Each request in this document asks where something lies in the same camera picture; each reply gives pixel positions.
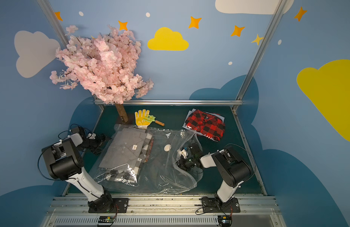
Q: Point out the clear plastic vacuum bag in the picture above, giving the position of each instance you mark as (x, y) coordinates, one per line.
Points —
(160, 174)

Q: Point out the yellow hand-shaped clapper toy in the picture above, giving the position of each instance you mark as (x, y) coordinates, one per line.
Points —
(143, 119)

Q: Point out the right green circuit board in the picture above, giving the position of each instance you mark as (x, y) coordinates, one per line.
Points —
(224, 221)

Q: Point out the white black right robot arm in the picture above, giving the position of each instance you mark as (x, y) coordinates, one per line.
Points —
(232, 167)

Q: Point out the aluminium table frame rail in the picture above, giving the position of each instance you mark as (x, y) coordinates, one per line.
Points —
(138, 102)

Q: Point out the left green circuit board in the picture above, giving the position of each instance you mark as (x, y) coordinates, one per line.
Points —
(106, 221)

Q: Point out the green circuit board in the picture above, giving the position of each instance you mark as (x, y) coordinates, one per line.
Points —
(106, 221)
(224, 221)

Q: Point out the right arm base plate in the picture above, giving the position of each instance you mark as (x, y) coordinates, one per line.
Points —
(213, 205)

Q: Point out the grey white plaid shirt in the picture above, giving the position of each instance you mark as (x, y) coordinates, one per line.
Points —
(130, 175)

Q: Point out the pink blossom artificial tree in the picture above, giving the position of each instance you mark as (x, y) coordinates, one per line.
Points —
(104, 66)

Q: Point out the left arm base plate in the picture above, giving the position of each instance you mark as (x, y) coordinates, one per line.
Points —
(115, 205)

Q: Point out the light blue shirt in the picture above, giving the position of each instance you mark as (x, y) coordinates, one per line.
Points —
(203, 133)

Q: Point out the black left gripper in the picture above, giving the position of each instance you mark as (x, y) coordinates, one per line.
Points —
(98, 139)

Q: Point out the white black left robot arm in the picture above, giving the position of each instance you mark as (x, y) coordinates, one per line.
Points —
(64, 162)

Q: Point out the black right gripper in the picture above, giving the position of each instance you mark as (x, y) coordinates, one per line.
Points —
(185, 161)

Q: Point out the white vacuum bag valve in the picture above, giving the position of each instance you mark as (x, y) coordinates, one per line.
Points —
(167, 148)

